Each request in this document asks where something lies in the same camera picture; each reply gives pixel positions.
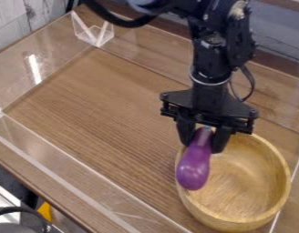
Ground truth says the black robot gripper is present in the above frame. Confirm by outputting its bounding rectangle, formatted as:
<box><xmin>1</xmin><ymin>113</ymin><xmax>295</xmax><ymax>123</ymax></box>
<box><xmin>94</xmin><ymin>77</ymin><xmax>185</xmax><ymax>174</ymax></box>
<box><xmin>158</xmin><ymin>83</ymin><xmax>257</xmax><ymax>154</ymax></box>

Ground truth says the purple toy eggplant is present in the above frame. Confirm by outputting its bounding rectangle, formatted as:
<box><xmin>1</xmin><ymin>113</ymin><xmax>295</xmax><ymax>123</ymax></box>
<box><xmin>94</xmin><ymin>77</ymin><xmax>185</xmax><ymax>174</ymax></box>
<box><xmin>174</xmin><ymin>127</ymin><xmax>212</xmax><ymax>190</ymax></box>

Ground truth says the brown wooden bowl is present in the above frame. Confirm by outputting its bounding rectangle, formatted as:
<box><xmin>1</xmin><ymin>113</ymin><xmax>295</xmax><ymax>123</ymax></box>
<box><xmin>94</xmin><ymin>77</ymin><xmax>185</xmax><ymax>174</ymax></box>
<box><xmin>176</xmin><ymin>134</ymin><xmax>291</xmax><ymax>233</ymax></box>

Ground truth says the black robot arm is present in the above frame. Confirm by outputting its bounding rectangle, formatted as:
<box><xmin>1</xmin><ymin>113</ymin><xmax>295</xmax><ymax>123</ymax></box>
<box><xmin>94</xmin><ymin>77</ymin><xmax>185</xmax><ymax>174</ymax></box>
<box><xmin>82</xmin><ymin>0</ymin><xmax>257</xmax><ymax>154</ymax></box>

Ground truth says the black device with yellow part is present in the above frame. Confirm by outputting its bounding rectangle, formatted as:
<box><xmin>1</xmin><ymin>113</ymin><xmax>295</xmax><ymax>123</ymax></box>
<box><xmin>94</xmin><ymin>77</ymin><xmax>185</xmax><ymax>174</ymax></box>
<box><xmin>0</xmin><ymin>163</ymin><xmax>87</xmax><ymax>233</ymax></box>

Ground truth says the black cable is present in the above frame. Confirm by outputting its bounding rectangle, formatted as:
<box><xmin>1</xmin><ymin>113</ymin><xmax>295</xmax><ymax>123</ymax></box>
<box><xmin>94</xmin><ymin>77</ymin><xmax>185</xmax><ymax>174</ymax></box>
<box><xmin>228</xmin><ymin>65</ymin><xmax>256</xmax><ymax>104</ymax></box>

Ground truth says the clear acrylic tray enclosure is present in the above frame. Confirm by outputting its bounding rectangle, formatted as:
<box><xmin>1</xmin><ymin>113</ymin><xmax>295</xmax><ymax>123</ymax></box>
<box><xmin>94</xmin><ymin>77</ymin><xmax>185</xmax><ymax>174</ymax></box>
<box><xmin>0</xmin><ymin>5</ymin><xmax>299</xmax><ymax>233</ymax></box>

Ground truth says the clear acrylic corner bracket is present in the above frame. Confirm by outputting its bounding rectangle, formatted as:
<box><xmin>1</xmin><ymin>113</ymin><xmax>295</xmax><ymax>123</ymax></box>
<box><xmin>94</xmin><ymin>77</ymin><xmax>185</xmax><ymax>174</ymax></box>
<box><xmin>70</xmin><ymin>12</ymin><xmax>114</xmax><ymax>47</ymax></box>

